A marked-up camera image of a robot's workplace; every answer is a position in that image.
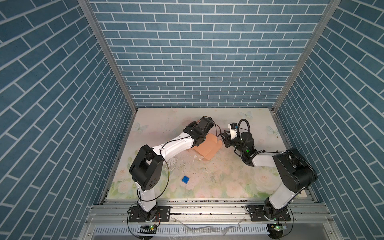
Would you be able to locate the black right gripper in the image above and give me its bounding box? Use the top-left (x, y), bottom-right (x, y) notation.
top-left (220, 129), bottom-right (247, 156)

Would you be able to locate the pink cardboard paper box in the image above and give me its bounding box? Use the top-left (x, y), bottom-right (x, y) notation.
top-left (192, 133), bottom-right (223, 161)

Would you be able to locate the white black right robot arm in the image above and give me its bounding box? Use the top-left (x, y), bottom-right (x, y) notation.
top-left (220, 131), bottom-right (317, 215)

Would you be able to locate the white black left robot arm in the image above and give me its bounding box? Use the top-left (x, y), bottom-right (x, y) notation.
top-left (129, 116), bottom-right (215, 214)

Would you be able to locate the small blue cube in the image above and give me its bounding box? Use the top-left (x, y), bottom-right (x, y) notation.
top-left (182, 176), bottom-right (190, 184)

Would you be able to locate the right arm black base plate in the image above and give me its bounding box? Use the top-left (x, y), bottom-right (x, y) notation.
top-left (245, 205), bottom-right (292, 222)

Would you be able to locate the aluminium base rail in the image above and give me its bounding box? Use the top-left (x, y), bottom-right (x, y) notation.
top-left (80, 199), bottom-right (342, 240)

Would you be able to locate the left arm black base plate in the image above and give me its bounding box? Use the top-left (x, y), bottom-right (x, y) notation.
top-left (128, 205), bottom-right (171, 223)

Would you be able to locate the white ventilated cable duct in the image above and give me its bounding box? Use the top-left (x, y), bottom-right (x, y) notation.
top-left (94, 224), bottom-right (270, 237)

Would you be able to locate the aluminium corner frame post right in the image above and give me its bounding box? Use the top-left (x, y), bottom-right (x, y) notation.
top-left (272, 0), bottom-right (341, 115)

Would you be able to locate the aluminium corner frame post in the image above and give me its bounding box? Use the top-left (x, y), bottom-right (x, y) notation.
top-left (78, 0), bottom-right (137, 114)
top-left (272, 0), bottom-right (341, 115)

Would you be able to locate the aluminium corner frame post left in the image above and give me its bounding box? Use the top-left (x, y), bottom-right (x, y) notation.
top-left (78, 0), bottom-right (137, 114)

